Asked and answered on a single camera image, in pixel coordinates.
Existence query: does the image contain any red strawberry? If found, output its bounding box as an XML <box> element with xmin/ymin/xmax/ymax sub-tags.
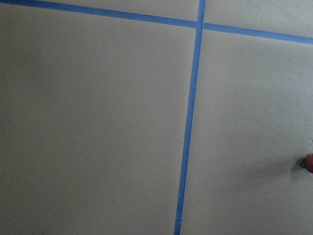
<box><xmin>300</xmin><ymin>153</ymin><xmax>313</xmax><ymax>173</ymax></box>

